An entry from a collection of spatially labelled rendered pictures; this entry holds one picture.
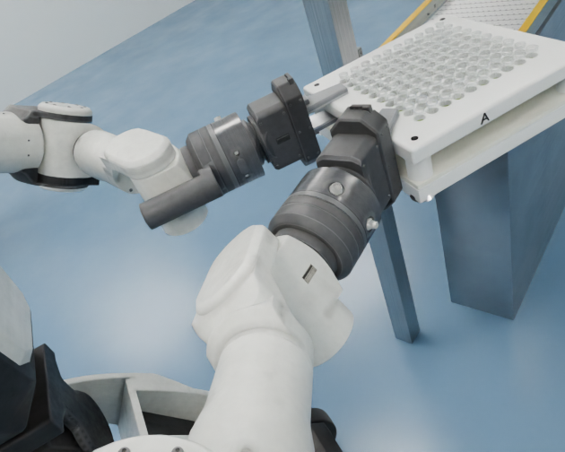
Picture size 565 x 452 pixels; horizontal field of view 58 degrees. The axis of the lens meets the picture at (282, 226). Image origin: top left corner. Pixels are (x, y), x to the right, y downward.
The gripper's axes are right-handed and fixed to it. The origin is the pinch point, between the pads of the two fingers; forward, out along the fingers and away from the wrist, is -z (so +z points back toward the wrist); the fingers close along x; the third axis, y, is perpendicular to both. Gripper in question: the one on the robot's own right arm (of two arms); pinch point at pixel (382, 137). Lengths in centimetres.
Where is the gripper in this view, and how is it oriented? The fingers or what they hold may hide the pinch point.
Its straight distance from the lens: 58.1
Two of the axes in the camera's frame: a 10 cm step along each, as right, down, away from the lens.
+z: -5.0, 6.8, -5.4
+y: 8.1, 1.3, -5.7
